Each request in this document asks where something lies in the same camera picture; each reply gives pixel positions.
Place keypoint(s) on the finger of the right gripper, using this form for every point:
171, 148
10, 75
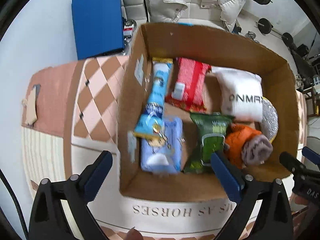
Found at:
311, 155
292, 164

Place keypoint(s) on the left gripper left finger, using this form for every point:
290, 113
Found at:
48, 219

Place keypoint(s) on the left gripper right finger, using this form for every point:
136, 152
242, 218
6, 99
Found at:
274, 219

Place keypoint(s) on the silver glitter pouch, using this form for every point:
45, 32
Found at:
269, 124

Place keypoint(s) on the orange snack packet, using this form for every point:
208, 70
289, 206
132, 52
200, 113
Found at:
237, 136

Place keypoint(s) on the green snack packet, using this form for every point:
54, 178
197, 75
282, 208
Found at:
211, 131

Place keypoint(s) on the light blue tissue pack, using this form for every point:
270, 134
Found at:
164, 155

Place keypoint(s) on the blue yellow snack packet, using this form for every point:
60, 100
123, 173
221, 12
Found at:
151, 122

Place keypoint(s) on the white ONMAX fabric pack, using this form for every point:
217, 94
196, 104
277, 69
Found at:
241, 93

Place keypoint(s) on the small wooden cutout piece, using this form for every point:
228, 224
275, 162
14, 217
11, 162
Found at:
29, 105

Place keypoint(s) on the red snack packet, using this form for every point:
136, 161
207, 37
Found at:
187, 92

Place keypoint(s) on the chrome dumbbells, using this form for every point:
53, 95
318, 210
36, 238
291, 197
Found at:
252, 36

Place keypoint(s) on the black barbell on floor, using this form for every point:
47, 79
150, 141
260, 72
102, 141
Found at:
265, 27

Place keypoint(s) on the white puffer jacket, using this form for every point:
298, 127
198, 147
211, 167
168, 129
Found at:
221, 14

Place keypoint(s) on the red white small box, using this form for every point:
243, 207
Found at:
129, 28

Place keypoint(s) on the blue folder board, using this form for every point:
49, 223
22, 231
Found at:
98, 27

